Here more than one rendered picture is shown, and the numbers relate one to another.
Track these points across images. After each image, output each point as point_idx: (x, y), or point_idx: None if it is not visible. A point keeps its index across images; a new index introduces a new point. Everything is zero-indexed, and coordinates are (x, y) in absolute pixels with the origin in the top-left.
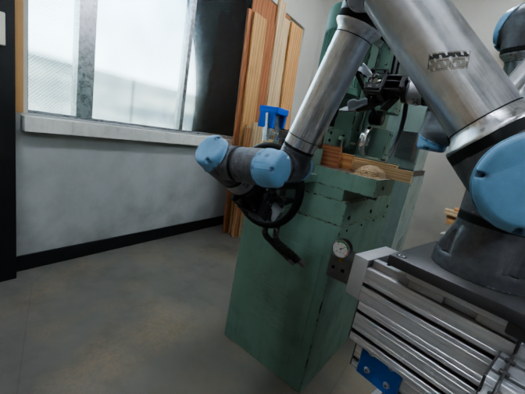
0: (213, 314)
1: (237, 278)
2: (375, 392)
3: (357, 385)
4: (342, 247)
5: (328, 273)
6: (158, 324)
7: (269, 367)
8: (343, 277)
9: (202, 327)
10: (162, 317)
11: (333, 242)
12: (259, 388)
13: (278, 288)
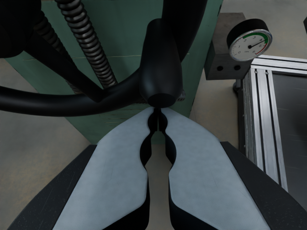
0: (67, 135)
1: (71, 117)
2: (256, 128)
3: (205, 101)
4: (254, 42)
5: (211, 77)
6: (34, 190)
7: None
8: (237, 74)
9: (72, 156)
10: (29, 180)
11: (208, 28)
12: (156, 165)
13: (131, 107)
